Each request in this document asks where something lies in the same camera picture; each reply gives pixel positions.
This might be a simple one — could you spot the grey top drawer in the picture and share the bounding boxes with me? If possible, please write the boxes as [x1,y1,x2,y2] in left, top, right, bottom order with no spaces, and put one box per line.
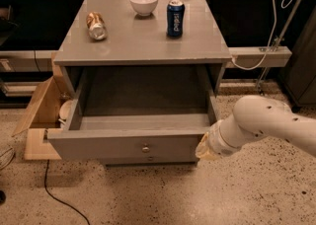
[48,65,218,160]

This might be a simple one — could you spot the grey drawer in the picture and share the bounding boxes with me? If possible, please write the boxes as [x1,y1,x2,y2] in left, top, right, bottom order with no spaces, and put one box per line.
[48,65,218,160]
[99,156,198,166]

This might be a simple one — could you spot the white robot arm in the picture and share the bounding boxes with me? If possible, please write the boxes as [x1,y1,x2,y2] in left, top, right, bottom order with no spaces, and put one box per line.
[196,96,316,160]

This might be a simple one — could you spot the grey bottom drawer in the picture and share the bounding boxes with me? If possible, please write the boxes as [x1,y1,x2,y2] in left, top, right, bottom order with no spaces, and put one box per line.
[99,156,198,166]

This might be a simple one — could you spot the grey drawer cabinet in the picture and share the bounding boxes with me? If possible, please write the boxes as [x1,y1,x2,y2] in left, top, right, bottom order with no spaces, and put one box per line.
[53,0,233,168]

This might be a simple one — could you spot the metal diagonal pole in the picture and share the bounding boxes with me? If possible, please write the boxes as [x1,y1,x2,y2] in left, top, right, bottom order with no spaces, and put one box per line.
[256,0,302,96]

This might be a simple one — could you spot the white dishes in box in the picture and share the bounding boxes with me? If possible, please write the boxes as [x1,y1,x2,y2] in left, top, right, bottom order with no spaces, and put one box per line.
[58,100,72,127]

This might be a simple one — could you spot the blue Pepsi can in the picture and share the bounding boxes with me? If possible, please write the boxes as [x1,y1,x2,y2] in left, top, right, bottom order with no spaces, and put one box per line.
[167,0,185,38]

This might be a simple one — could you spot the white ceramic bowl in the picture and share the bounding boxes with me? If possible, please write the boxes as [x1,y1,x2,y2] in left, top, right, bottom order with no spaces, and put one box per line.
[129,0,159,16]

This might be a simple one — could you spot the tipped gold drink can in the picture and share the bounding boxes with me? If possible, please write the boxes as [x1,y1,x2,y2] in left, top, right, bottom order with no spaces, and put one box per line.
[86,12,108,40]

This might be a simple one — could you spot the open cardboard box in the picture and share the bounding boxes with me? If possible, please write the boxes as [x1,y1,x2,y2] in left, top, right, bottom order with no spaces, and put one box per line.
[13,52,71,160]

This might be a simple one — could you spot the black floor cable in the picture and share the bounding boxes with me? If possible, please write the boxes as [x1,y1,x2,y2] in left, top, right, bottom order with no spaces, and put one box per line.
[43,159,91,225]

